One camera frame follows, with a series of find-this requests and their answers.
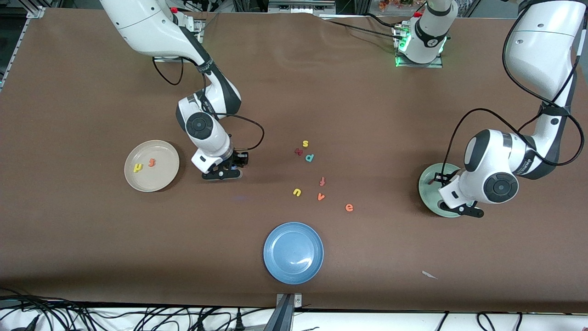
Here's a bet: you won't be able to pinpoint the pale green plate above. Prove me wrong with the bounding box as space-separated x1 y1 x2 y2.
418 163 475 218

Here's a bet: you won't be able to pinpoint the brown table cover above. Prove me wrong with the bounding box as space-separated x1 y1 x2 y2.
0 8 588 314

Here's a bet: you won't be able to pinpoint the beige brown plate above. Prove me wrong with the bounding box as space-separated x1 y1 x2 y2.
124 140 180 192

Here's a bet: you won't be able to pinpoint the blue plate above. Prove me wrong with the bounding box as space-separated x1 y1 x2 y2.
263 222 324 285

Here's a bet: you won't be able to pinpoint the grey power strip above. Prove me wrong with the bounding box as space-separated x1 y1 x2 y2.
269 0 336 14

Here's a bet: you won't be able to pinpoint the orange artificial flowers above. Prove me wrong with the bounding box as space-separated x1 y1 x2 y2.
379 0 425 12

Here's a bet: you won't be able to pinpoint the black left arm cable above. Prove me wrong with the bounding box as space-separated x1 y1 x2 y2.
442 0 582 185

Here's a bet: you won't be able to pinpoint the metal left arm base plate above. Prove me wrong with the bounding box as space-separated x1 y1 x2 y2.
394 25 444 69

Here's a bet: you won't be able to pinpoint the grey metal camera mount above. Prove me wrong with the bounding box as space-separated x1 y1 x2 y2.
264 293 303 331

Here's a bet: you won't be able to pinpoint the black base cable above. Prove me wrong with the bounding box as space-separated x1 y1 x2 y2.
322 13 407 42

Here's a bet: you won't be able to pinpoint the aluminium frame profile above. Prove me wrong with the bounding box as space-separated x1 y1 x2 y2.
0 0 46 90

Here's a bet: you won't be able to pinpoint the tangled black floor cables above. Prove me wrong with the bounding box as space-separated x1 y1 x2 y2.
0 286 276 331

